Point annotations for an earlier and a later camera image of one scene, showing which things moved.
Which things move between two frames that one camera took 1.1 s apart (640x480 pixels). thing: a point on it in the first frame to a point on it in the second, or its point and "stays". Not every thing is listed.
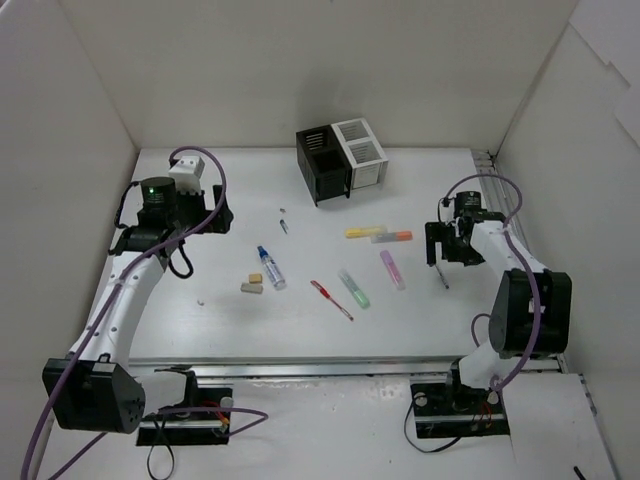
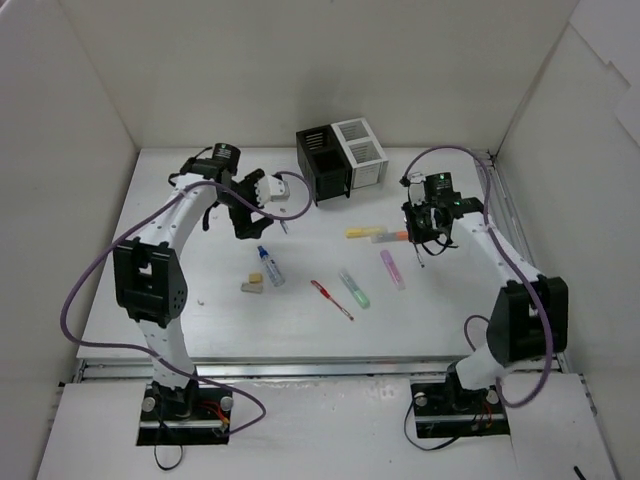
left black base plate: [174, 428] stays
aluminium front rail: [300, 367] stays
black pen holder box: [323, 163] stays
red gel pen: [324, 292] stays
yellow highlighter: [358, 232] stays
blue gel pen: [442, 276] to [418, 254]
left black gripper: [215, 211] to [242, 212]
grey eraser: [251, 288] stays
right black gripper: [441, 240] to [423, 223]
